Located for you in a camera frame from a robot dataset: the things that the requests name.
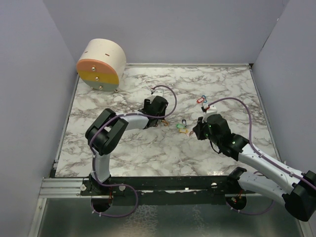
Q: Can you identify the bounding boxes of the yellow tag key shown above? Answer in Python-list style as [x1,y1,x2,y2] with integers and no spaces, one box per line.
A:
[178,128,189,134]

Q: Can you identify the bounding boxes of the round beige drawer box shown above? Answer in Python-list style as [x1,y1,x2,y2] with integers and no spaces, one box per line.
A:
[76,39,126,92]

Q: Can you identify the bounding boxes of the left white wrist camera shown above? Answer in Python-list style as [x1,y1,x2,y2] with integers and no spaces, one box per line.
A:
[151,89,164,97]

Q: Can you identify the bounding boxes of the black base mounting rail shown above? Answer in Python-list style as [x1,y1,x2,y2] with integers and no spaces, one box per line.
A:
[80,175,246,206]

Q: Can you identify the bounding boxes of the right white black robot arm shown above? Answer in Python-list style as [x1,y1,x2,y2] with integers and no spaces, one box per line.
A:
[193,114,316,222]

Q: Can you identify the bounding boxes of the green tag key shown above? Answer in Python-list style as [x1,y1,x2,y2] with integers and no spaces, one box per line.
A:
[176,123,186,129]

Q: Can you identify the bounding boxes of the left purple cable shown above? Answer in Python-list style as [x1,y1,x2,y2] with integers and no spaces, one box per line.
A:
[89,85,177,218]

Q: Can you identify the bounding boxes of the purple cable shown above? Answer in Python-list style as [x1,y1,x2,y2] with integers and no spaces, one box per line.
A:
[201,97,316,215]
[89,85,177,218]

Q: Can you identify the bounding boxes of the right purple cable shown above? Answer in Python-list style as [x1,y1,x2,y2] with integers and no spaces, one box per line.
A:
[201,97,316,215]

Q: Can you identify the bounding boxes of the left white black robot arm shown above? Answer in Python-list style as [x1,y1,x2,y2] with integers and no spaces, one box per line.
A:
[85,96,168,195]

